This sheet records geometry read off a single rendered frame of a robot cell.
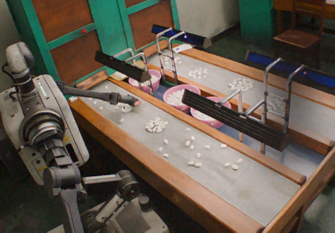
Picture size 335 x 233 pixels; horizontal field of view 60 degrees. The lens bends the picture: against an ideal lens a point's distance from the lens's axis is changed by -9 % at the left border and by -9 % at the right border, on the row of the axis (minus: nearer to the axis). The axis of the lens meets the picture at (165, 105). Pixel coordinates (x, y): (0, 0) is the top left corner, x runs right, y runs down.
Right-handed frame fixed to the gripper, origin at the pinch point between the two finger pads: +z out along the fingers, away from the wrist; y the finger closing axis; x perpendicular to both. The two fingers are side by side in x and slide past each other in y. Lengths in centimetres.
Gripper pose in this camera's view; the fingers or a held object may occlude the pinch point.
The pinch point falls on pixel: (139, 102)
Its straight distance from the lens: 227.6
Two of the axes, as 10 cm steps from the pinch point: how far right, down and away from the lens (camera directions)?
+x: -3.4, 9.3, 1.4
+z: 6.8, 1.4, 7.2
